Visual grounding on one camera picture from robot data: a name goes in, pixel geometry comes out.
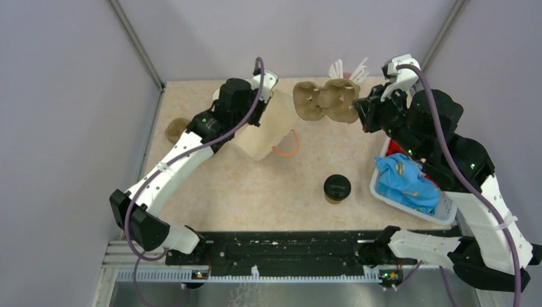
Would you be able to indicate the brown pulp cup carrier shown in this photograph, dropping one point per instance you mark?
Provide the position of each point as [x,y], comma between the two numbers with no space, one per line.
[333,100]

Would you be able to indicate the red snack packet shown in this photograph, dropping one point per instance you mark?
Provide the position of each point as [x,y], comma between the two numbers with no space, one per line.
[394,148]

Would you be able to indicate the blue cartoon packet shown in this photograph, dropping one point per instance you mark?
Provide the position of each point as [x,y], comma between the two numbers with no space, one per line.
[402,180]

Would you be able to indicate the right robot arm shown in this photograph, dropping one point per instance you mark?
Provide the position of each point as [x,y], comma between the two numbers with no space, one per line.
[423,122]

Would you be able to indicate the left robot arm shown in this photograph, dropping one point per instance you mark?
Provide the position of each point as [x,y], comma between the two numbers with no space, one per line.
[137,209]

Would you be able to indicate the black plastic cup lid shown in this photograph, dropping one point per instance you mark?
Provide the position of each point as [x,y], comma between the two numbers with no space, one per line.
[337,184]

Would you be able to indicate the white plastic basket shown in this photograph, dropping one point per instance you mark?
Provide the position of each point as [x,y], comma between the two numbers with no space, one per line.
[445,212]

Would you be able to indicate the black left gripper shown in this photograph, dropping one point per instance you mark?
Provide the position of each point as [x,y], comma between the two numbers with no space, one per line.
[261,107]

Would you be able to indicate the cream paper gift bag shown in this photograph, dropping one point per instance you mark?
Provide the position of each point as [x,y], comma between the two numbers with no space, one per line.
[278,119]

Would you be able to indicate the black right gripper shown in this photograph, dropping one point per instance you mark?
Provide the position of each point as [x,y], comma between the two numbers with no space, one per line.
[379,96]

